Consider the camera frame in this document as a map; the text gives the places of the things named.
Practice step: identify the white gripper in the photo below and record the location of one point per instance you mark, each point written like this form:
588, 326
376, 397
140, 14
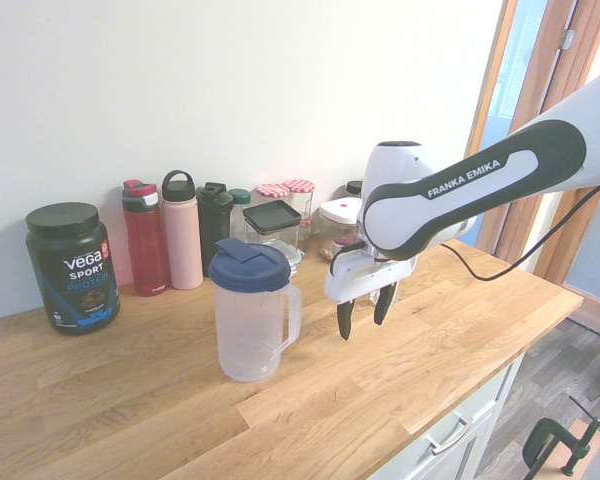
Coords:
365, 275

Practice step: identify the clear pitcher with blue lid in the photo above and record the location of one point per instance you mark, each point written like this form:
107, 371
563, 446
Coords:
245, 325

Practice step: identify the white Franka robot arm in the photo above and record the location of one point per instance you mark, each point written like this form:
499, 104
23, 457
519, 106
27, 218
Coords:
480, 200

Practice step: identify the pink water bottle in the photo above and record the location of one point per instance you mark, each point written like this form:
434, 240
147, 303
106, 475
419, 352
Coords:
182, 240

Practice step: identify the red water bottle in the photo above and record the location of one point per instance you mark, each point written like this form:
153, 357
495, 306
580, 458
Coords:
147, 240

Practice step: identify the glass container with teal lid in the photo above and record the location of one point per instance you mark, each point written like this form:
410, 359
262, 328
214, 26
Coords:
294, 257

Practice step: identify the white lid cereal container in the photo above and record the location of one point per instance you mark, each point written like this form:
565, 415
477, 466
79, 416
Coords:
340, 210

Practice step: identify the small red gingham lid jar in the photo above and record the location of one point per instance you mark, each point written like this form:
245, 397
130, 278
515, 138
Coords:
306, 223

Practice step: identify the black lid dark jar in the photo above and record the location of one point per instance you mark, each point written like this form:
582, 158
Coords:
354, 187

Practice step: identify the square container with black lid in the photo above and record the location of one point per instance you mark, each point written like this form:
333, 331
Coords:
272, 215

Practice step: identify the red gingham lid glass jar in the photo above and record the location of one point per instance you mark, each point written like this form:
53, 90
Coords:
273, 190
300, 186

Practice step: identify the green lid jar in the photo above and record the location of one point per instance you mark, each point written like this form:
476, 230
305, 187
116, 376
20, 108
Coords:
240, 197

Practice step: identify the black shaker bottle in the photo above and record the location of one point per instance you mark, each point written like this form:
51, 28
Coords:
212, 220

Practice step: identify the dark green clamp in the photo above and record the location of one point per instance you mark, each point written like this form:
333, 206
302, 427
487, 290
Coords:
542, 435

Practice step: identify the black Vega protein tub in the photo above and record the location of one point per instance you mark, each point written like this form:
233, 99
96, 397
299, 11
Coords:
75, 270

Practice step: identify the silver door hinge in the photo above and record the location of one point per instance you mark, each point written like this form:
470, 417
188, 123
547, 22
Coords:
567, 39

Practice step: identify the wooden door frame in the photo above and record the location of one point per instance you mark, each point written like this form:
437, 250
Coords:
555, 65

